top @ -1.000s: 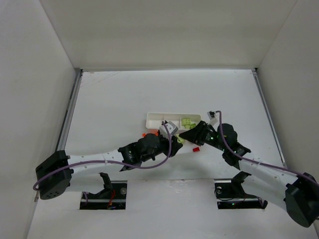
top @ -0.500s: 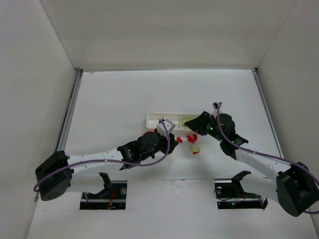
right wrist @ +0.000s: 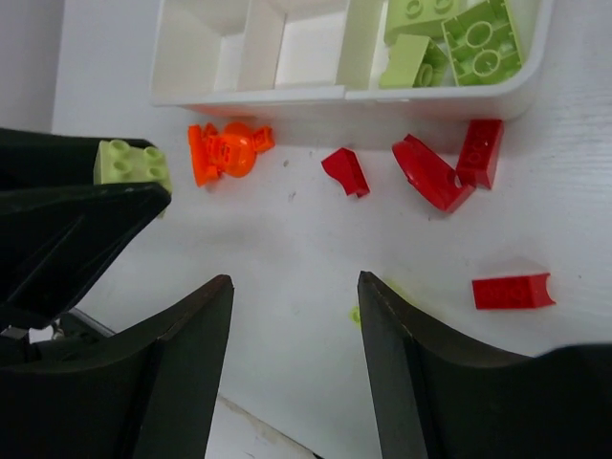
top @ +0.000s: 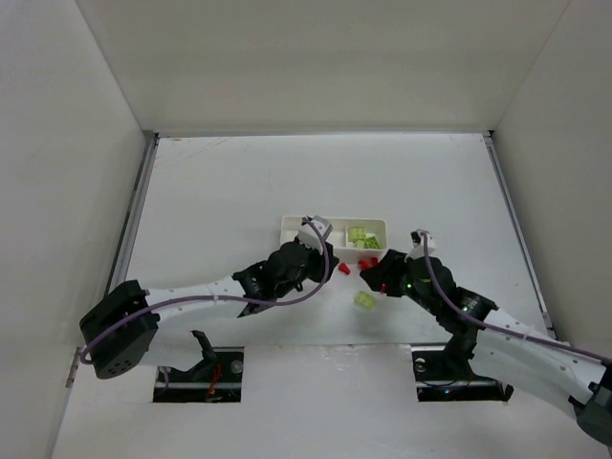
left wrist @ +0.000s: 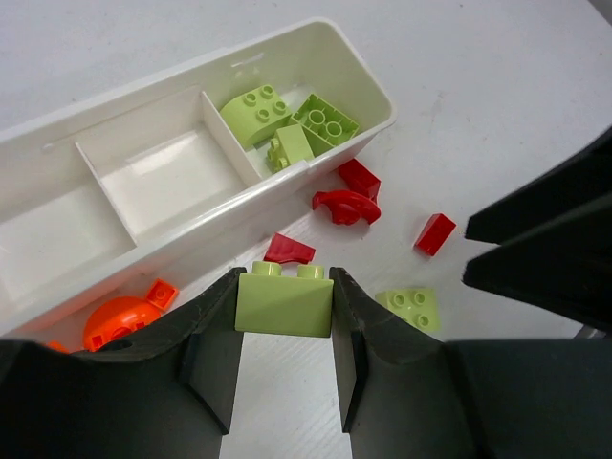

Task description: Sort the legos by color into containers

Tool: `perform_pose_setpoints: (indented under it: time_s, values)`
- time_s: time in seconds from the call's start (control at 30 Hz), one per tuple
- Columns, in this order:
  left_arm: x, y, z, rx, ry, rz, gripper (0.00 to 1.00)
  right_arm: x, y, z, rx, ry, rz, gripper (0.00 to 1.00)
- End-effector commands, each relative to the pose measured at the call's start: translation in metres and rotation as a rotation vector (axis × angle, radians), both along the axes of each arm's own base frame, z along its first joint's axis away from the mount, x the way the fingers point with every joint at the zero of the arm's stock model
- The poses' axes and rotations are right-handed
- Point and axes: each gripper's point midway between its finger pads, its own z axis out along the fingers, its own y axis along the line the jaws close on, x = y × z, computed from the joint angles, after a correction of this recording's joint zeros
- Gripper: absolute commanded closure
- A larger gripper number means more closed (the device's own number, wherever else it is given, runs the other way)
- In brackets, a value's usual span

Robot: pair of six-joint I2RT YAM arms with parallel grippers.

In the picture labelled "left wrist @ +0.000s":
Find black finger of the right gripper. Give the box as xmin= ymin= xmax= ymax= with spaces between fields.
xmin=463 ymin=193 xmax=611 ymax=334
xmin=465 ymin=129 xmax=611 ymax=244

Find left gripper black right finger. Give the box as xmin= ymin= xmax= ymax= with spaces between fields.
xmin=330 ymin=268 xmax=611 ymax=458

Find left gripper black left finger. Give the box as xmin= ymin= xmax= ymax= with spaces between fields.
xmin=1 ymin=268 xmax=243 ymax=458

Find orange dome lego assembly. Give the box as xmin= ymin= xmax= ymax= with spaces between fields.
xmin=42 ymin=277 xmax=181 ymax=355

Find green 2x2 wedge plate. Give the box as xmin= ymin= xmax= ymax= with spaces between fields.
xmin=375 ymin=288 xmax=440 ymax=332

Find red sloped brick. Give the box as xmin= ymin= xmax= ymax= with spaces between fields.
xmin=413 ymin=213 xmax=456 ymax=257

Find green lego block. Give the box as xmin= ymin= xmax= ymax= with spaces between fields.
xmin=234 ymin=261 xmax=334 ymax=338

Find small red curved slope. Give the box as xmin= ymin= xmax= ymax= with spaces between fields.
xmin=264 ymin=232 xmax=316 ymax=264

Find large red arch piece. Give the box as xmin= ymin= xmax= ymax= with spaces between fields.
xmin=312 ymin=189 xmax=382 ymax=226

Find red 1x3 brick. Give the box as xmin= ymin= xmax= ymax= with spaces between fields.
xmin=337 ymin=159 xmax=381 ymax=203

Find green sloped brick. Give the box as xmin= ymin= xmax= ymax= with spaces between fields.
xmin=289 ymin=94 xmax=360 ymax=157

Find green small 1x2 brick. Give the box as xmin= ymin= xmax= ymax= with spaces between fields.
xmin=267 ymin=124 xmax=315 ymax=173

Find green curved 2x2 brick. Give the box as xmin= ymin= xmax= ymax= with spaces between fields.
xmin=220 ymin=84 xmax=292 ymax=149

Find white three-compartment container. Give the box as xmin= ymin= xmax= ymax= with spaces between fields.
xmin=1 ymin=18 xmax=397 ymax=334

